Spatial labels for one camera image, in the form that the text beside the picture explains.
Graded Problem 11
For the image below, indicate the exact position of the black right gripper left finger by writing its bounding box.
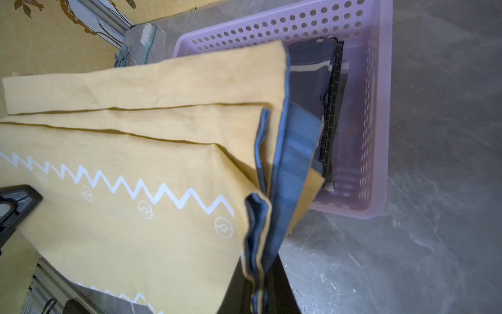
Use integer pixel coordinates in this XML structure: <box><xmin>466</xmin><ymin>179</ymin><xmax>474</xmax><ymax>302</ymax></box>
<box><xmin>219</xmin><ymin>260</ymin><xmax>252</xmax><ymax>314</ymax></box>

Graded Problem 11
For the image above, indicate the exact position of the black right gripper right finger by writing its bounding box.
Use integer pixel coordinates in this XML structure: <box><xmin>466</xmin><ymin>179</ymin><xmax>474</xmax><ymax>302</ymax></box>
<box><xmin>267</xmin><ymin>256</ymin><xmax>301</xmax><ymax>314</ymax></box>

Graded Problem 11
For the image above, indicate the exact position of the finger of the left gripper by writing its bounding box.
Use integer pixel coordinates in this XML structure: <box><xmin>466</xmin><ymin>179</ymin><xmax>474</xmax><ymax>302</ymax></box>
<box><xmin>1</xmin><ymin>184</ymin><xmax>43</xmax><ymax>248</ymax></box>

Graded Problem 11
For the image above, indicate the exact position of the tan zigzag pillowcase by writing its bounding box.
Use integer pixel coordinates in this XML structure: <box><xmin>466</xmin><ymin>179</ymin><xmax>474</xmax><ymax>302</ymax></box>
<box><xmin>1</xmin><ymin>41</ymin><xmax>324</xmax><ymax>313</ymax></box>

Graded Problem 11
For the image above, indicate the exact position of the black white grid pillowcase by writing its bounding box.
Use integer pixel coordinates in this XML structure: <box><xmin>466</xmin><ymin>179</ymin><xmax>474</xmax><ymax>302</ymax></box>
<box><xmin>319</xmin><ymin>41</ymin><xmax>345</xmax><ymax>168</ymax></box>

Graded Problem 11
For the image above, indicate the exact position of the navy blue striped pillowcase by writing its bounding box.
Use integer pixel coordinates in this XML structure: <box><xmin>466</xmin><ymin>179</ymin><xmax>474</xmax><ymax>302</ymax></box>
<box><xmin>288</xmin><ymin>38</ymin><xmax>338</xmax><ymax>119</ymax></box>

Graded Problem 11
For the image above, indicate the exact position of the purple perforated plastic basket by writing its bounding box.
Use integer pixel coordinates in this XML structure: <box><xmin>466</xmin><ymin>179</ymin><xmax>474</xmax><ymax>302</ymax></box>
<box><xmin>173</xmin><ymin>1</ymin><xmax>393</xmax><ymax>219</ymax></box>

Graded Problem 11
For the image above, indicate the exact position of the blue yellow garden fork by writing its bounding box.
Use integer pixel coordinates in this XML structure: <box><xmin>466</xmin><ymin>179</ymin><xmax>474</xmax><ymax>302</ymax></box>
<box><xmin>114</xmin><ymin>46</ymin><xmax>129</xmax><ymax>68</ymax></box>

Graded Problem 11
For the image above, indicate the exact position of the light blue brush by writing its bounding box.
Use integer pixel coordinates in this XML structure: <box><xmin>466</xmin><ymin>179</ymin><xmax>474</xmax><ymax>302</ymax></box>
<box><xmin>140</xmin><ymin>23</ymin><xmax>157</xmax><ymax>65</ymax></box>

